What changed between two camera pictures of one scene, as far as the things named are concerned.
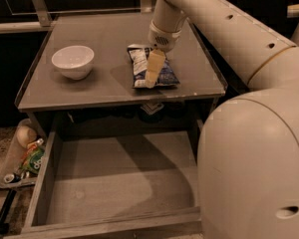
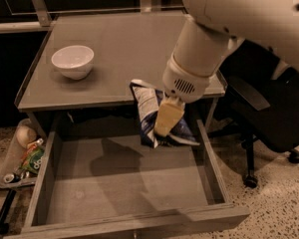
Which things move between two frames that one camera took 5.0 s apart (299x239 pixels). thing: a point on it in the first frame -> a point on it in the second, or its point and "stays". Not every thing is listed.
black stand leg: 0,223 stays
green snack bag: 33,158 stays
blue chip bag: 139,54 -> 148,100
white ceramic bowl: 75,62 stays
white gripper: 162,39 -> 181,82
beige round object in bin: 25,135 stays
